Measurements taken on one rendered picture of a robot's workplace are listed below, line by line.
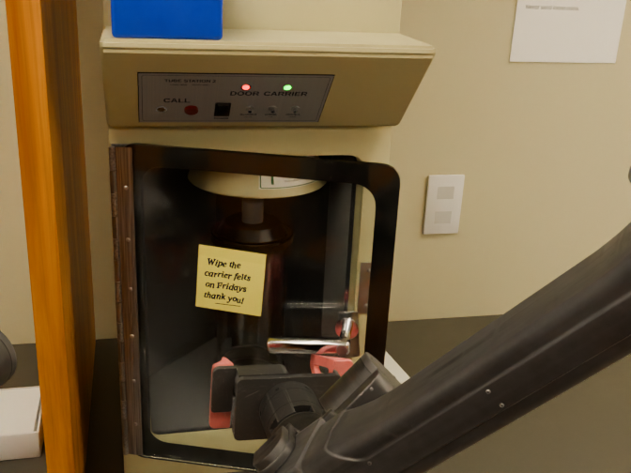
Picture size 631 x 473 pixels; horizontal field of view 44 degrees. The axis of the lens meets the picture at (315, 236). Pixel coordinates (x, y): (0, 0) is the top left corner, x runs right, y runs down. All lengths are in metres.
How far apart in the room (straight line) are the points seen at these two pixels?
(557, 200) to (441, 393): 1.09
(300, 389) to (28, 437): 0.49
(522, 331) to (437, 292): 1.07
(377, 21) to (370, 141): 0.14
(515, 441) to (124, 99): 0.74
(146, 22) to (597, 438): 0.87
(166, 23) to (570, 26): 0.90
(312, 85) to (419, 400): 0.39
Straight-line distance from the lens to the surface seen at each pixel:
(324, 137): 0.90
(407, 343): 1.41
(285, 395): 0.72
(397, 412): 0.52
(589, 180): 1.58
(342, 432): 0.56
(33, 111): 0.78
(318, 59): 0.76
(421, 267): 1.49
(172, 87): 0.78
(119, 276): 0.91
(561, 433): 1.24
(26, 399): 1.19
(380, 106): 0.85
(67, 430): 0.91
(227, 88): 0.79
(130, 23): 0.74
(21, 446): 1.13
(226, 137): 0.88
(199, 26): 0.74
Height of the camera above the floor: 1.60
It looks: 21 degrees down
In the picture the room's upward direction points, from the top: 3 degrees clockwise
